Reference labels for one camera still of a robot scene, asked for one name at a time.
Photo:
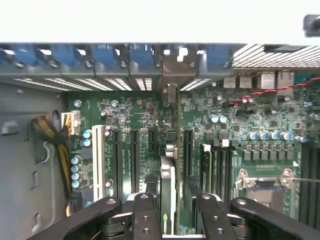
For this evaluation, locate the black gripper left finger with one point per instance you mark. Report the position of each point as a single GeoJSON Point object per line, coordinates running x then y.
{"type": "Point", "coordinates": [145, 217]}

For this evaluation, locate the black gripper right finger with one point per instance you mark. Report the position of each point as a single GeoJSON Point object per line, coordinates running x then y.
{"type": "Point", "coordinates": [215, 220]}

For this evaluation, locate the black RAM slot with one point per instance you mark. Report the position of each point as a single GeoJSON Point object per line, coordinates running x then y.
{"type": "Point", "coordinates": [223, 172]}
{"type": "Point", "coordinates": [305, 180]}
{"type": "Point", "coordinates": [313, 180]}
{"type": "Point", "coordinates": [217, 172]}
{"type": "Point", "coordinates": [229, 172]}

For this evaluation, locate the CPU socket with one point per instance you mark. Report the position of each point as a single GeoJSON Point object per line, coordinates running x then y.
{"type": "Point", "coordinates": [265, 200]}

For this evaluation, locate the white expansion slot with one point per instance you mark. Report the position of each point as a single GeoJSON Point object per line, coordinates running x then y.
{"type": "Point", "coordinates": [98, 162]}

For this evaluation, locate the short black expansion slot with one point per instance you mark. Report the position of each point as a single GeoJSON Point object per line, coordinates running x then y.
{"type": "Point", "coordinates": [152, 140]}

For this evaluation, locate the thin metal locking lever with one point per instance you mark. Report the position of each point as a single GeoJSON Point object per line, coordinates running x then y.
{"type": "Point", "coordinates": [307, 179]}

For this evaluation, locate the green motherboard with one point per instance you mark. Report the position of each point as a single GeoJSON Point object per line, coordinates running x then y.
{"type": "Point", "coordinates": [140, 105]}

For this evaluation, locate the white power connector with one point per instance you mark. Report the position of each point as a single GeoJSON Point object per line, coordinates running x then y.
{"type": "Point", "coordinates": [71, 122]}

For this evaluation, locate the grey power supply unit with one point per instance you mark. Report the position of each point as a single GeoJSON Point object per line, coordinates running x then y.
{"type": "Point", "coordinates": [20, 150]}

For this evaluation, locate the open black PC case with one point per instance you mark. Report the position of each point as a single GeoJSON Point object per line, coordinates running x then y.
{"type": "Point", "coordinates": [100, 75]}

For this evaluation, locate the blue card retainer strip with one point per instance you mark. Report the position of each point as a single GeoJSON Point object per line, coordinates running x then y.
{"type": "Point", "coordinates": [140, 53]}

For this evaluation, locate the black intrusion switch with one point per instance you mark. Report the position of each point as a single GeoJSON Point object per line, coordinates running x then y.
{"type": "Point", "coordinates": [312, 26]}

